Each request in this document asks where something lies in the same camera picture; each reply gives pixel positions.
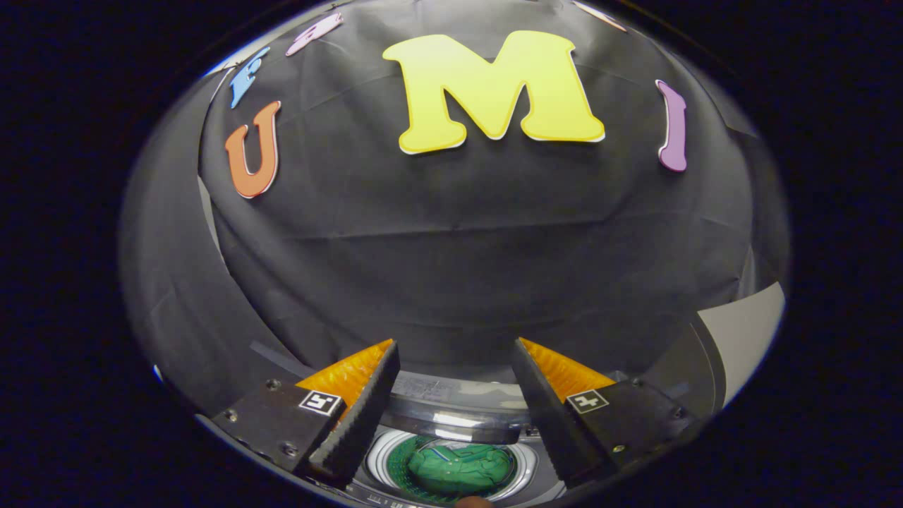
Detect green polo shirt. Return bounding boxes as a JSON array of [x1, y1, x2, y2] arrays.
[[408, 443, 514, 496]]

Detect dark grey washing machine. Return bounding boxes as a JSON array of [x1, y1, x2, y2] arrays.
[[346, 370, 569, 507]]

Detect black backdrop cloth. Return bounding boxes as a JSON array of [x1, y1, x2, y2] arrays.
[[119, 0, 791, 424]]

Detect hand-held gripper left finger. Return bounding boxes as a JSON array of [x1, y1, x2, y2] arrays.
[[210, 339, 401, 490]]

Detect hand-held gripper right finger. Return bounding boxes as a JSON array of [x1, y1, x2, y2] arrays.
[[510, 337, 697, 490]]

